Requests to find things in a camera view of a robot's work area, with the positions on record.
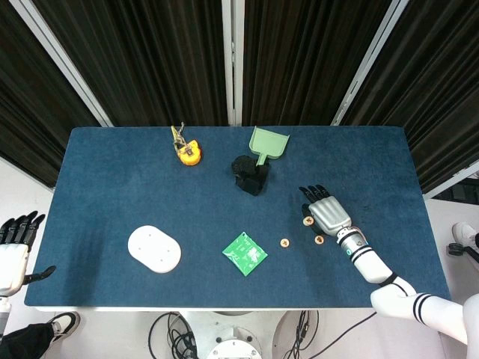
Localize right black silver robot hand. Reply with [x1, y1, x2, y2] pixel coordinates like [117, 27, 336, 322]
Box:
[299, 184, 353, 238]

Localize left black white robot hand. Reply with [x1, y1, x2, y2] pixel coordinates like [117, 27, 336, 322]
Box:
[0, 210, 57, 299]

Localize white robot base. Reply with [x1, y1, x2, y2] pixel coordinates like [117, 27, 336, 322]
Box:
[178, 309, 314, 359]

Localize black white sneaker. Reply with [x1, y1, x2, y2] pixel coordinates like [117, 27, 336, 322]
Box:
[47, 311, 82, 343]

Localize black trouser leg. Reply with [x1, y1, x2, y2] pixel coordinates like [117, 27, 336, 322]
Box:
[0, 322, 55, 359]

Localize green tea sachet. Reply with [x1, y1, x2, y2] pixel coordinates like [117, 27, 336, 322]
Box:
[222, 231, 269, 277]

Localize pale green dustpan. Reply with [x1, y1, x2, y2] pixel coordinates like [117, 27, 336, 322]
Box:
[248, 126, 291, 166]

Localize blue velvet table cloth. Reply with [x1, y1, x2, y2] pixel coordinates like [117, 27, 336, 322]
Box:
[24, 126, 451, 310]

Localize black chair caster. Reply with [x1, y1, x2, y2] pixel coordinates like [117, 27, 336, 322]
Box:
[447, 242, 479, 263]

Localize white shoe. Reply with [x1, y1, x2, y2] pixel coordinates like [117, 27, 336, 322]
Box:
[451, 221, 479, 248]

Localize white oval plastic plate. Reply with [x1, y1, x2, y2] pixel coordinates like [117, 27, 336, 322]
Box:
[127, 224, 183, 274]

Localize dark pleated curtain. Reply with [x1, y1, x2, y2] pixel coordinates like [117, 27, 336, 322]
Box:
[0, 0, 109, 188]
[31, 0, 229, 127]
[242, 0, 394, 127]
[342, 0, 479, 194]

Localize orange toy with clip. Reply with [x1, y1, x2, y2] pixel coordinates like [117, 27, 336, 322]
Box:
[170, 120, 202, 166]

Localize white frame rail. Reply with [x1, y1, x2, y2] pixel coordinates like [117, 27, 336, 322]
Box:
[424, 159, 479, 200]

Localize white frame post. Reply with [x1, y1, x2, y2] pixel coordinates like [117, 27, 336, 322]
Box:
[7, 0, 114, 128]
[330, 0, 413, 127]
[221, 0, 245, 127]

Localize black cable bundle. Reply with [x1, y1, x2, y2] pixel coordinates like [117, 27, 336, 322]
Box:
[148, 311, 198, 359]

